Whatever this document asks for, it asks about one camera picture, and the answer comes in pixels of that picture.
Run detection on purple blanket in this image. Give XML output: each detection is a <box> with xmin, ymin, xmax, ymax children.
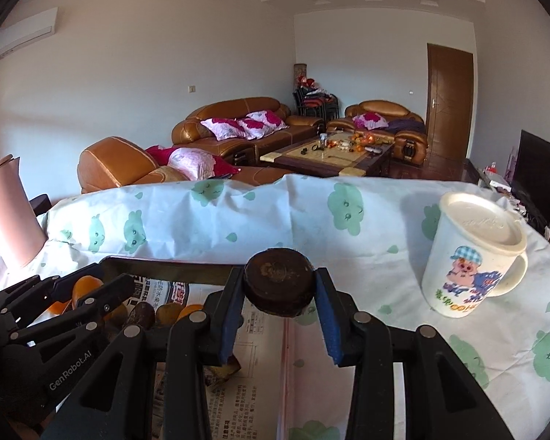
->
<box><xmin>387</xmin><ymin>119</ymin><xmax>426</xmax><ymax>133</ymax></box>

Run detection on wooden coffee table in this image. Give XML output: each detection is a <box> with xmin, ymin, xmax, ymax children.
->
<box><xmin>260</xmin><ymin>132</ymin><xmax>395</xmax><ymax>179</ymax></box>

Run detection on cloud print tablecloth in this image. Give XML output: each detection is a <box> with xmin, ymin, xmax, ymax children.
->
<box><xmin>0</xmin><ymin>175</ymin><xmax>550</xmax><ymax>440</ymax></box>

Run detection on round chocolate pie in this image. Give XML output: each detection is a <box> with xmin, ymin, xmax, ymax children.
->
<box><xmin>243</xmin><ymin>248</ymin><xmax>317</xmax><ymax>318</ymax></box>

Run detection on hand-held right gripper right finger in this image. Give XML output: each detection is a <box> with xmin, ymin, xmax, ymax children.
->
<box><xmin>314</xmin><ymin>267</ymin><xmax>516</xmax><ymax>440</ymax></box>

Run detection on white air conditioner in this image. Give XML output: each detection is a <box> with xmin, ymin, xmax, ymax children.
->
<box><xmin>0</xmin><ymin>7</ymin><xmax>58</xmax><ymax>59</ymax></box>

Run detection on small brown round fruit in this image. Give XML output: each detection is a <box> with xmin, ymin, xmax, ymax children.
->
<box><xmin>158</xmin><ymin>302</ymin><xmax>184</xmax><ymax>327</ymax></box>

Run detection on floral pink white pillow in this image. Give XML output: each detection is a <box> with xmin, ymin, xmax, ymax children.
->
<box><xmin>201</xmin><ymin>118</ymin><xmax>248</xmax><ymax>142</ymax></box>
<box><xmin>353</xmin><ymin>112</ymin><xmax>390</xmax><ymax>130</ymax></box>
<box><xmin>237</xmin><ymin>110</ymin><xmax>289</xmax><ymax>139</ymax></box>

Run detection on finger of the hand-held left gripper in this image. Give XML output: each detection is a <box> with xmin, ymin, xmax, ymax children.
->
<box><xmin>0</xmin><ymin>274</ymin><xmax>136</xmax><ymax>345</ymax></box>
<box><xmin>0</xmin><ymin>275</ymin><xmax>76</xmax><ymax>317</ymax></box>

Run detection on brown leather chaise sofa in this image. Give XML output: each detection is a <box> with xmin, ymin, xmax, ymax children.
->
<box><xmin>78</xmin><ymin>136</ymin><xmax>295</xmax><ymax>194</ymax></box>

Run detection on square layered cake slice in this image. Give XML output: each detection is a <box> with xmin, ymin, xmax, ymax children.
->
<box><xmin>204</xmin><ymin>357</ymin><xmax>242</xmax><ymax>388</ymax></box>

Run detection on long brown leather sofa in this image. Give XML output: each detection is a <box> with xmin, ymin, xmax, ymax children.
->
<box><xmin>172</xmin><ymin>97</ymin><xmax>326</xmax><ymax>157</ymax></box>

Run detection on black television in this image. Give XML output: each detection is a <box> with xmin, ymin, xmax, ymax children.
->
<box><xmin>511</xmin><ymin>129</ymin><xmax>550</xmax><ymax>228</ymax></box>

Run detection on gold-rimmed pink box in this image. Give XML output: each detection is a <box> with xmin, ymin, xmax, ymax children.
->
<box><xmin>46</xmin><ymin>257</ymin><xmax>363</xmax><ymax>440</ymax></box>

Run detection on pink electric kettle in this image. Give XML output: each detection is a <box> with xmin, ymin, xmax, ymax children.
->
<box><xmin>0</xmin><ymin>155</ymin><xmax>47</xmax><ymax>269</ymax></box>

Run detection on brown wooden door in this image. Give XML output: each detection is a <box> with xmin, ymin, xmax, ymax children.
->
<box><xmin>427</xmin><ymin>43</ymin><xmax>474</xmax><ymax>161</ymax></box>

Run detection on television cabinet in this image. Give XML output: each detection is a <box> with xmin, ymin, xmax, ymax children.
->
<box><xmin>465</xmin><ymin>158</ymin><xmax>550</xmax><ymax>239</ymax></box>

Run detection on white cartoon mug with lid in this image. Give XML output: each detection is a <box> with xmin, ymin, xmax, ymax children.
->
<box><xmin>422</xmin><ymin>191</ymin><xmax>529</xmax><ymax>319</ymax></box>

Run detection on black stacked chairs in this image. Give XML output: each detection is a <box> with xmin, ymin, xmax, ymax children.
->
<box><xmin>293</xmin><ymin>86</ymin><xmax>340</xmax><ymax>121</ymax></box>

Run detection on small brown leather sofa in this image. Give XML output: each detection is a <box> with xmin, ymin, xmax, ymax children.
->
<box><xmin>326</xmin><ymin>100</ymin><xmax>430</xmax><ymax>166</ymax></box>

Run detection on pale pink pillow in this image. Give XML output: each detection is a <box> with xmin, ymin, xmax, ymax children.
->
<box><xmin>167</xmin><ymin>147</ymin><xmax>232</xmax><ymax>181</ymax></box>

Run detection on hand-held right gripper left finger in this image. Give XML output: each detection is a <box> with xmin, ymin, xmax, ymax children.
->
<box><xmin>40</xmin><ymin>267</ymin><xmax>246</xmax><ymax>440</ymax></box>

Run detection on newspaper lining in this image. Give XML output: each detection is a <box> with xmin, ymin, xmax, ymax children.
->
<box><xmin>119</xmin><ymin>275</ymin><xmax>290</xmax><ymax>440</ymax></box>

